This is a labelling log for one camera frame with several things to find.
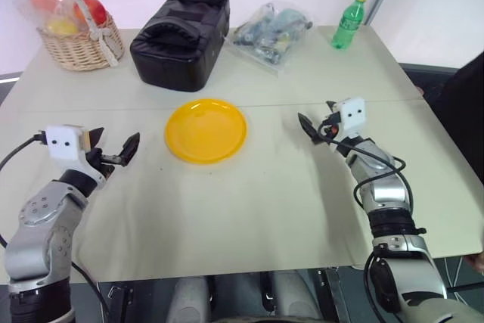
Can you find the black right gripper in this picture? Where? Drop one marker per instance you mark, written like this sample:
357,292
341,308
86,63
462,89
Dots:
329,124

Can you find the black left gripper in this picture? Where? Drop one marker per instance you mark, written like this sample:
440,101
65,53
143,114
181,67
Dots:
102,162

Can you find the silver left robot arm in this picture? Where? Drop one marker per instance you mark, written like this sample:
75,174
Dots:
41,221

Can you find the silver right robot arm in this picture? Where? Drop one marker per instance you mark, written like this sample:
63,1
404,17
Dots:
393,202

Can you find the yellow plastic plate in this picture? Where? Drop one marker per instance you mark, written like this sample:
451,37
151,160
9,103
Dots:
206,130

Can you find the green plastic bottle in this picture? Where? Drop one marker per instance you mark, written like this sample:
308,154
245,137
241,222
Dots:
348,22

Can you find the clear bag of small items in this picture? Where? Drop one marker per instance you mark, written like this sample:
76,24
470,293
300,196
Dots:
270,31

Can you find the woven wicker basket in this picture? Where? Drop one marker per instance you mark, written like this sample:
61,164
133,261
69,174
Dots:
81,48

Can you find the black padded carry bag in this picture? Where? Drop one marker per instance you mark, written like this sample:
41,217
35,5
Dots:
181,39

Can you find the yellow lemon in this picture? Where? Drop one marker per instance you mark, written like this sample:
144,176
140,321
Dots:
62,26

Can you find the red apple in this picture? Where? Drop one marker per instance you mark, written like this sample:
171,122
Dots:
94,9

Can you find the person in dark clothing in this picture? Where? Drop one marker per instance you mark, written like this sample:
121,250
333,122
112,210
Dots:
463,118

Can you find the grey robot legs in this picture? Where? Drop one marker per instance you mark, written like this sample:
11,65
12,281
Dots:
291,292

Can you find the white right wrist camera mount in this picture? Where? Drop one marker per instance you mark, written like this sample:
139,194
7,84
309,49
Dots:
352,113

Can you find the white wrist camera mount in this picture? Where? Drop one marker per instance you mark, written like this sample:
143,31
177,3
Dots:
64,141
352,113

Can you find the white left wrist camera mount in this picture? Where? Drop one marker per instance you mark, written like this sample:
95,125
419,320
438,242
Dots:
64,141

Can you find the metal table leg frame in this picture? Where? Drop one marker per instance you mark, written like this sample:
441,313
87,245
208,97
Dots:
338,292

